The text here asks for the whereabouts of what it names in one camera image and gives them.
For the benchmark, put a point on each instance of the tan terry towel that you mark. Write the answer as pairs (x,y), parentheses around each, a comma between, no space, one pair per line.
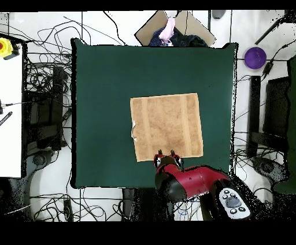
(166,124)

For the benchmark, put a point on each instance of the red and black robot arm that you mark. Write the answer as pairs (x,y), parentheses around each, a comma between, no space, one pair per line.
(196,182)

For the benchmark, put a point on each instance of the black flat panel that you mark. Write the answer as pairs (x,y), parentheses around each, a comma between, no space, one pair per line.
(276,106)

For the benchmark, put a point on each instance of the dark green table cloth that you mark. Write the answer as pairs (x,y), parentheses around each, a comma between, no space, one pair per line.
(104,81)

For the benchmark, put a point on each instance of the black upright bar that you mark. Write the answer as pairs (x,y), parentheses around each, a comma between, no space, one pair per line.
(254,111)

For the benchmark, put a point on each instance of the black power strip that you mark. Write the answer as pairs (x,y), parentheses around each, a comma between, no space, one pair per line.
(68,209)

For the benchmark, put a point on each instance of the dark blue clothes pile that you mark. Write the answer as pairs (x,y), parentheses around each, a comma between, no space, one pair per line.
(189,40)

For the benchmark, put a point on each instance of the black equipment stand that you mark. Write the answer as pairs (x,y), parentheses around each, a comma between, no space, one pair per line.
(46,111)

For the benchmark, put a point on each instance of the pink cloth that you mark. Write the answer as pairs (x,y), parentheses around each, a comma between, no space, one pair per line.
(168,31)

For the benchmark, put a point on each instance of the green cloth on side table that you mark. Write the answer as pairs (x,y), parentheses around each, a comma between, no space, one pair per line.
(291,129)

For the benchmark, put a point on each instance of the cardboard box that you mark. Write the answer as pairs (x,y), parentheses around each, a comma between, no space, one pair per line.
(150,27)

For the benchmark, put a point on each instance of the purple bowl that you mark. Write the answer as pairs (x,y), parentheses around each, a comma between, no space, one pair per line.
(255,57)

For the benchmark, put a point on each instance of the black power adapter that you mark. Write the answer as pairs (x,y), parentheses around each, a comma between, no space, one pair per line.
(267,68)

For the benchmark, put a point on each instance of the grey rounded object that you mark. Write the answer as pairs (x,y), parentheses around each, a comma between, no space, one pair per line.
(218,13)

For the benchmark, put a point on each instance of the black rod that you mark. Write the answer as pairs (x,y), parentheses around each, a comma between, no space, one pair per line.
(268,32)

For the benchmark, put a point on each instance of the white side table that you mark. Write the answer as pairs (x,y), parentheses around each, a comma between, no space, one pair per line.
(10,115)

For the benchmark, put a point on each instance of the yellow emergency stop button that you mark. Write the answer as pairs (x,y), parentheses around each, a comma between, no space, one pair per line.
(5,47)

